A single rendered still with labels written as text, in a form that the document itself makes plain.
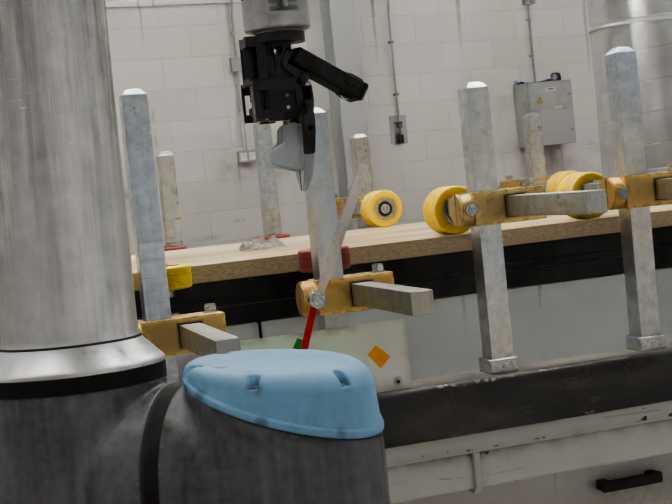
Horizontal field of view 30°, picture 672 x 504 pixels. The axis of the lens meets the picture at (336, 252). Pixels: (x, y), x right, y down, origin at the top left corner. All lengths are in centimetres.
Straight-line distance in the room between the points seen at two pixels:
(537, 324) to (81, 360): 127
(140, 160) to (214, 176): 744
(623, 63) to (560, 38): 854
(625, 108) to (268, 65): 58
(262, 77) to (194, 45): 753
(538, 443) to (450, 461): 15
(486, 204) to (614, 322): 45
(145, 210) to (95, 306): 73
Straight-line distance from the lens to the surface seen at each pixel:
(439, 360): 207
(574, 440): 198
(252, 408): 92
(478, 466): 190
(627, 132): 197
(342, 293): 177
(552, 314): 215
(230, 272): 195
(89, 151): 100
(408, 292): 156
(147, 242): 172
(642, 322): 198
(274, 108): 166
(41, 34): 100
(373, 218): 269
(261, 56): 168
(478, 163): 185
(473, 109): 186
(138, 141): 172
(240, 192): 921
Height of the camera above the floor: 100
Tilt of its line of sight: 3 degrees down
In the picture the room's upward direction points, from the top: 6 degrees counter-clockwise
